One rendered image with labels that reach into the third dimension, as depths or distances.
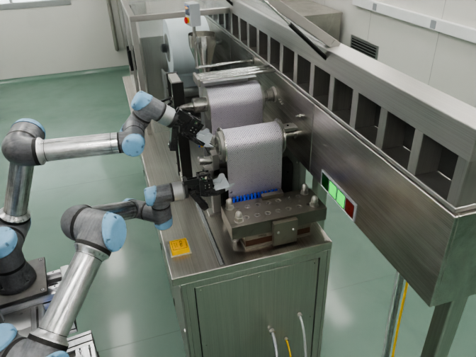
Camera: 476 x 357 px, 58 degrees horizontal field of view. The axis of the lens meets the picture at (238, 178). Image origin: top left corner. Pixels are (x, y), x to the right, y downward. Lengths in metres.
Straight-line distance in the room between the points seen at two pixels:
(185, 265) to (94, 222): 0.45
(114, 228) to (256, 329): 0.88
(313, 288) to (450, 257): 0.88
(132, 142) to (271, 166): 0.60
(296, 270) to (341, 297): 1.05
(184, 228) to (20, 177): 0.67
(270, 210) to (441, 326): 0.72
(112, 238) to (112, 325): 1.44
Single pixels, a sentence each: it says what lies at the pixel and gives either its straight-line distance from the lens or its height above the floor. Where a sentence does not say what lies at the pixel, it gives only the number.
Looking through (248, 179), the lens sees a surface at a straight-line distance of 1.80.
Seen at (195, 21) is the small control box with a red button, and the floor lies 1.63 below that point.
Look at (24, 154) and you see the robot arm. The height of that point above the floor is 1.39.
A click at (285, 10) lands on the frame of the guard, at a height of 1.79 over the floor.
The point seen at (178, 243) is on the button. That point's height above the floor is 0.92.
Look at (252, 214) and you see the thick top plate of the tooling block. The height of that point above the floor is 1.03.
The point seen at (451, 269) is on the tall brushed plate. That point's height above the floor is 1.27.
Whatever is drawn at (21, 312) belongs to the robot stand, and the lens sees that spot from 1.98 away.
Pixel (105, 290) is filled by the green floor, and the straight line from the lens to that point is 3.01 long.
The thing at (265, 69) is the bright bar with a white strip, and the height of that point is 1.45.
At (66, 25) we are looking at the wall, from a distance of 7.16.
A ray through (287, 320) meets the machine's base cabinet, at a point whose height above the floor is 0.49.
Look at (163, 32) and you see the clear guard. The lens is 2.57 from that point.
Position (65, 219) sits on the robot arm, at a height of 1.24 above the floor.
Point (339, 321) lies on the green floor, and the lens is 2.72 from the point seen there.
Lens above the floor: 2.05
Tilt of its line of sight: 31 degrees down
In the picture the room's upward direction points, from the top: 2 degrees counter-clockwise
